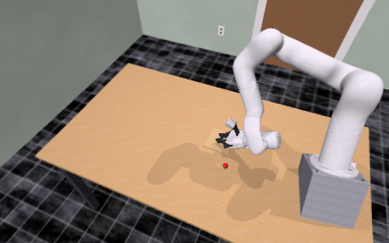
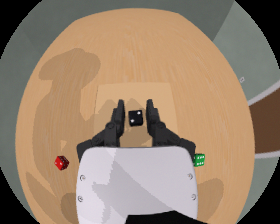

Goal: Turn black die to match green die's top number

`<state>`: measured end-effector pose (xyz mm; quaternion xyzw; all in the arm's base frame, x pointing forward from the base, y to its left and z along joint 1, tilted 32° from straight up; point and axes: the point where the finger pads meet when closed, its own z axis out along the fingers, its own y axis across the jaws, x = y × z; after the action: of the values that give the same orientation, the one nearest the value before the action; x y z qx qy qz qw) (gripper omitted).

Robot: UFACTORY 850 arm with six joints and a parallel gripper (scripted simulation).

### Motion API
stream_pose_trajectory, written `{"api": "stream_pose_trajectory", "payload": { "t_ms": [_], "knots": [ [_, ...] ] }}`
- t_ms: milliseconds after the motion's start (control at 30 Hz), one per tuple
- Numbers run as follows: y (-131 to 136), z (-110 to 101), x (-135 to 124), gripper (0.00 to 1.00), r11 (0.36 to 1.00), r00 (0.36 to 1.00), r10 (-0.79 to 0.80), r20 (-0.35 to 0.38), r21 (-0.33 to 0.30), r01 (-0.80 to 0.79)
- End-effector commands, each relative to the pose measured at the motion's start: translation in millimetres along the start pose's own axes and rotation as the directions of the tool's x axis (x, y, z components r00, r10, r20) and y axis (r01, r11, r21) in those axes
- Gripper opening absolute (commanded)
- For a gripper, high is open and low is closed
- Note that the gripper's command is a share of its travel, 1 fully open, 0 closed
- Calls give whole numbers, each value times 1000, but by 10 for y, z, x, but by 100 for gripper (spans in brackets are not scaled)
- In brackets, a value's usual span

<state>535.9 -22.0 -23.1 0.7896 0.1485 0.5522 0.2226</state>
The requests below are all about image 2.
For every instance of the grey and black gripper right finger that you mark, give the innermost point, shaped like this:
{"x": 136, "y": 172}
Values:
{"x": 162, "y": 135}

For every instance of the green die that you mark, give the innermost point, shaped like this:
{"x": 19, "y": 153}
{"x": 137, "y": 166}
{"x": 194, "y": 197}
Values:
{"x": 198, "y": 160}

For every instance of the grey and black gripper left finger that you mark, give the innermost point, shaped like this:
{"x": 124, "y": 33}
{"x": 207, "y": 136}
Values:
{"x": 110, "y": 136}

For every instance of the black die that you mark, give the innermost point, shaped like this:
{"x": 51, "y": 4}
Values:
{"x": 135, "y": 118}

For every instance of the red die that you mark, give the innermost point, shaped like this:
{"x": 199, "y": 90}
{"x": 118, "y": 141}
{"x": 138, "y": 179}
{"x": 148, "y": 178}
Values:
{"x": 61, "y": 162}

